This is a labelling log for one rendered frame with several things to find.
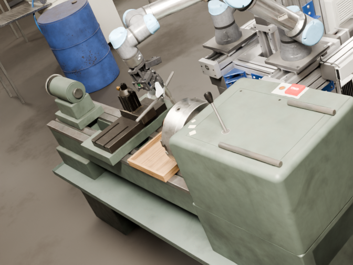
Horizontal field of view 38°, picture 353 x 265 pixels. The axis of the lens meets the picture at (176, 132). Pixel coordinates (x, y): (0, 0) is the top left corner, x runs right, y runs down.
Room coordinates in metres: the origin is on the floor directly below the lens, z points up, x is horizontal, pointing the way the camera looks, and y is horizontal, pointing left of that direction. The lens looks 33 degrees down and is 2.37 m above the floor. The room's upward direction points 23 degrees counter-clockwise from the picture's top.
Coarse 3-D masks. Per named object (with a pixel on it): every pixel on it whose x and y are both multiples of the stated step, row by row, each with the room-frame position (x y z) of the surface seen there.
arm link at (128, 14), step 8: (160, 0) 2.03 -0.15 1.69; (168, 0) 2.01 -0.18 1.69; (176, 0) 2.01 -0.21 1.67; (184, 0) 2.01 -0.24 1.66; (192, 0) 2.02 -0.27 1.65; (200, 0) 2.03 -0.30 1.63; (208, 0) 2.03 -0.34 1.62; (144, 8) 2.00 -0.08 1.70; (152, 8) 2.00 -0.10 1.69; (160, 8) 1.99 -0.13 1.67; (168, 8) 2.00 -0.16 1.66; (176, 8) 2.00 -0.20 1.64; (184, 8) 2.02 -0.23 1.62; (128, 16) 1.99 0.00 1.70; (160, 16) 1.99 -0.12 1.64; (128, 24) 1.96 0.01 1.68
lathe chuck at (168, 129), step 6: (180, 102) 2.00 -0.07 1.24; (186, 102) 1.98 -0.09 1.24; (192, 102) 1.96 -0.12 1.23; (174, 108) 1.97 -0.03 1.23; (186, 108) 1.92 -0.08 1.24; (168, 114) 1.96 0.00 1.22; (174, 114) 1.94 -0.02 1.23; (180, 114) 1.91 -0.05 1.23; (168, 120) 1.93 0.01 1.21; (174, 120) 1.91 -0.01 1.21; (168, 126) 1.91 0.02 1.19; (174, 126) 1.88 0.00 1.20; (162, 132) 1.93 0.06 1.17; (168, 132) 1.90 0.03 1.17; (174, 132) 1.87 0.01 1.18; (162, 138) 1.92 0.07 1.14; (168, 138) 1.89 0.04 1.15; (162, 144) 1.92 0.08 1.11; (168, 144) 1.89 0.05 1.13; (168, 150) 1.89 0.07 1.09; (168, 156) 1.92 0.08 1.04
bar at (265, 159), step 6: (222, 144) 1.52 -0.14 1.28; (228, 144) 1.50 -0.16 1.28; (234, 150) 1.46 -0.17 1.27; (240, 150) 1.44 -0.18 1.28; (246, 150) 1.43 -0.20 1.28; (252, 156) 1.39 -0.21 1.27; (258, 156) 1.37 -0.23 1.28; (264, 156) 1.36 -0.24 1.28; (270, 162) 1.32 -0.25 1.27; (276, 162) 1.30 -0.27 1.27; (282, 162) 1.30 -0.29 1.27
